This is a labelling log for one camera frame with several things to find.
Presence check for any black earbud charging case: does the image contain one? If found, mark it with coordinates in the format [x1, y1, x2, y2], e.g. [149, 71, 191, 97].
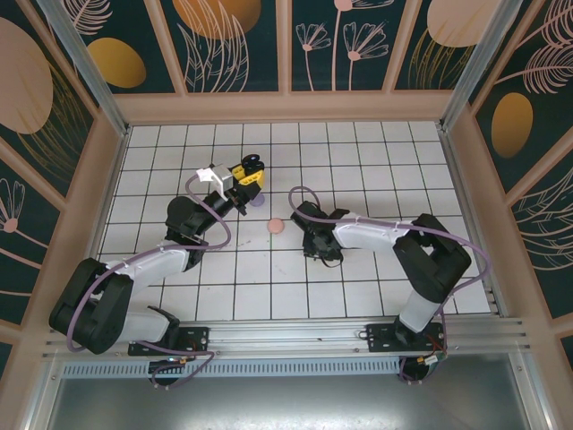
[240, 153, 265, 174]

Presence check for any grey metal sheet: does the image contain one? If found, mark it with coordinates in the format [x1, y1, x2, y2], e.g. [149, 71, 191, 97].
[44, 374, 547, 430]

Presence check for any small green circuit board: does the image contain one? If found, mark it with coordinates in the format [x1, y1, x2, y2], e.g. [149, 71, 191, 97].
[420, 353, 449, 371]

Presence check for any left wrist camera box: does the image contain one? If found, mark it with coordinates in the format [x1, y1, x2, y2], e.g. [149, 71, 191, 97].
[196, 163, 235, 199]

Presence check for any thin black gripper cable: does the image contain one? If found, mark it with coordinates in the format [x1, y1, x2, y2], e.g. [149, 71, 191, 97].
[318, 250, 346, 271]

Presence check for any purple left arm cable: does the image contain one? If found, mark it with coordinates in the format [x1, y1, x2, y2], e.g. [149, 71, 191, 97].
[65, 175, 233, 391]

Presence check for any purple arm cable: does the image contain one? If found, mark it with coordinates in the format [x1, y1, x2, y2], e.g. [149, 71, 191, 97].
[288, 185, 493, 385]
[65, 175, 233, 391]

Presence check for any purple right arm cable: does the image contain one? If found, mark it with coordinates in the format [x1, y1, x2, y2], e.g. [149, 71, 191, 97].
[288, 185, 493, 385]

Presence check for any aluminium side rail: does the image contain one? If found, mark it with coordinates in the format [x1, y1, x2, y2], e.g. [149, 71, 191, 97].
[437, 124, 509, 320]
[66, 126, 132, 324]

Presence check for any aluminium mounting rail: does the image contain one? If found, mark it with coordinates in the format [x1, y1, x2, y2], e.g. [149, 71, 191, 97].
[42, 316, 532, 365]

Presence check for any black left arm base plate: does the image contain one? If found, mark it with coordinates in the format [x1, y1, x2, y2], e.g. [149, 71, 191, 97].
[127, 325, 211, 357]

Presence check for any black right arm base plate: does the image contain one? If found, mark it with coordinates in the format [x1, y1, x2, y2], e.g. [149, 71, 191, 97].
[365, 322, 449, 355]

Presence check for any grey slotted cable duct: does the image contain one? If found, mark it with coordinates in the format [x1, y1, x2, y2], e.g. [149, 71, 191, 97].
[60, 357, 404, 380]

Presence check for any aluminium frame post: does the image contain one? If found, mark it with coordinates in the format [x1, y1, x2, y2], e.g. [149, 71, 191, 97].
[438, 0, 538, 131]
[35, 0, 131, 138]

